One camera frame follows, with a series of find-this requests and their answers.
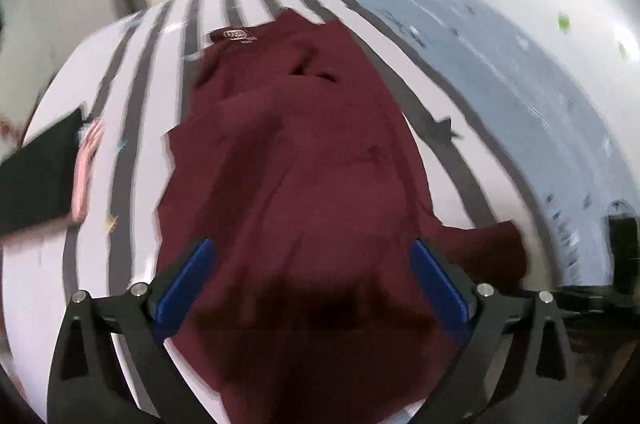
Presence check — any white headboard with apples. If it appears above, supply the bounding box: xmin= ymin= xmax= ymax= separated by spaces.
xmin=479 ymin=0 xmax=640 ymax=215

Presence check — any folded pink garment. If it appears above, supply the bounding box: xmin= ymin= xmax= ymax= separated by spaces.
xmin=70 ymin=117 xmax=104 ymax=224

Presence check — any folded black garment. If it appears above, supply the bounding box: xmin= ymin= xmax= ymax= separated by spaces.
xmin=0 ymin=108 xmax=84 ymax=238

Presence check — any maroon t-shirt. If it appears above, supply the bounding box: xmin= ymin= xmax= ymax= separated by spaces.
xmin=157 ymin=10 xmax=527 ymax=423

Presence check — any striped bed sheet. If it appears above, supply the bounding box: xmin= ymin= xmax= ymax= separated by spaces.
xmin=2 ymin=0 xmax=639 ymax=414

